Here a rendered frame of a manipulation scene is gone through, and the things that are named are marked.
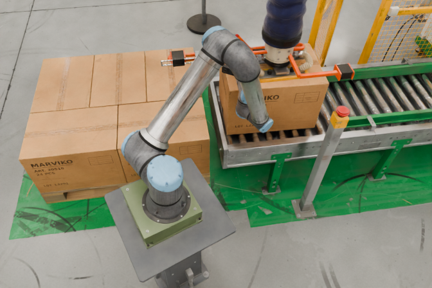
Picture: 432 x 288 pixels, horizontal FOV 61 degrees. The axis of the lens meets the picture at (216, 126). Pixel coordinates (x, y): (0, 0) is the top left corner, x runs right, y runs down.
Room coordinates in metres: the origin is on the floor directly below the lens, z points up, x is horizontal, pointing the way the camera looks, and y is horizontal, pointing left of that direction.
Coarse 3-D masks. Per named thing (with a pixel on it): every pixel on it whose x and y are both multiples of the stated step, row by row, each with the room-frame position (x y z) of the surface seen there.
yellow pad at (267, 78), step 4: (288, 68) 1.73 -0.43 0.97; (292, 68) 1.70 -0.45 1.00; (268, 72) 1.67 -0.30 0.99; (272, 72) 1.69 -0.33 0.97; (292, 72) 1.69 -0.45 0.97; (304, 72) 1.69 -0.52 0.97; (308, 72) 1.70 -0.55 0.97; (260, 76) 1.64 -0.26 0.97; (264, 76) 1.64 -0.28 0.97; (268, 76) 1.65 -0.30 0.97; (272, 76) 1.65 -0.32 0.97; (276, 76) 1.65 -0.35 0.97; (280, 76) 1.65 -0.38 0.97; (284, 76) 1.65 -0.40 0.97; (288, 76) 1.66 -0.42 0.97; (292, 76) 1.66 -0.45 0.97; (296, 76) 1.66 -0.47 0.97; (260, 80) 1.62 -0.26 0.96; (264, 80) 1.62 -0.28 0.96; (268, 80) 1.62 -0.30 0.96; (272, 80) 1.63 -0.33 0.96; (276, 80) 1.63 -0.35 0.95; (280, 80) 1.64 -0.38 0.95
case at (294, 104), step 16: (224, 80) 1.71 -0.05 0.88; (288, 80) 1.64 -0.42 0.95; (304, 80) 1.64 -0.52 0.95; (320, 80) 1.65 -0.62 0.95; (224, 96) 1.68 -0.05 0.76; (272, 96) 1.58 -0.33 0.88; (288, 96) 1.59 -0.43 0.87; (304, 96) 1.61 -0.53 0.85; (320, 96) 1.62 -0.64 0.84; (224, 112) 1.65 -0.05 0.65; (272, 112) 1.58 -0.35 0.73; (288, 112) 1.59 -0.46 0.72; (304, 112) 1.61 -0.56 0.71; (240, 128) 1.55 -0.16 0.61; (272, 128) 1.58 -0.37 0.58; (288, 128) 1.60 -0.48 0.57; (304, 128) 1.61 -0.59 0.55
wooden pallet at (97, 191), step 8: (208, 176) 1.50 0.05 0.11; (112, 184) 1.39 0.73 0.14; (120, 184) 1.40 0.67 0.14; (48, 192) 1.31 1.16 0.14; (56, 192) 1.32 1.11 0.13; (64, 192) 1.35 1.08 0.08; (72, 192) 1.39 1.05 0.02; (80, 192) 1.39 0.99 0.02; (88, 192) 1.39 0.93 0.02; (96, 192) 1.39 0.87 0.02; (104, 192) 1.40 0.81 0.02; (48, 200) 1.31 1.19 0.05; (56, 200) 1.31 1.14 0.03; (64, 200) 1.32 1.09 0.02; (72, 200) 1.33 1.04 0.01
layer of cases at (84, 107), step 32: (64, 64) 2.22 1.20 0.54; (96, 64) 2.23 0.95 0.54; (128, 64) 2.24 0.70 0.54; (160, 64) 2.25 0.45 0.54; (64, 96) 1.86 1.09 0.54; (96, 96) 1.87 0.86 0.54; (128, 96) 1.88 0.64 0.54; (160, 96) 1.89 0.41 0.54; (32, 128) 1.56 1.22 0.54; (64, 128) 1.57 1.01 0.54; (96, 128) 1.58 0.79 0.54; (128, 128) 1.58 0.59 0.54; (192, 128) 1.60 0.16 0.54; (32, 160) 1.32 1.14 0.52; (64, 160) 1.35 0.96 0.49; (96, 160) 1.38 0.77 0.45
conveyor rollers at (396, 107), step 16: (352, 80) 2.15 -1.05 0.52; (368, 80) 2.12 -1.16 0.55; (400, 80) 2.14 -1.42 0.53; (416, 80) 2.13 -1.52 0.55; (352, 96) 1.95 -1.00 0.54; (368, 96) 1.94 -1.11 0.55; (400, 96) 1.96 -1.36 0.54; (416, 96) 1.95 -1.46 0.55; (352, 112) 1.77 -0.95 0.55; (384, 112) 1.81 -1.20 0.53; (224, 128) 1.60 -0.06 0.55; (320, 128) 1.62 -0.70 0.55; (368, 128) 1.65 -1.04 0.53
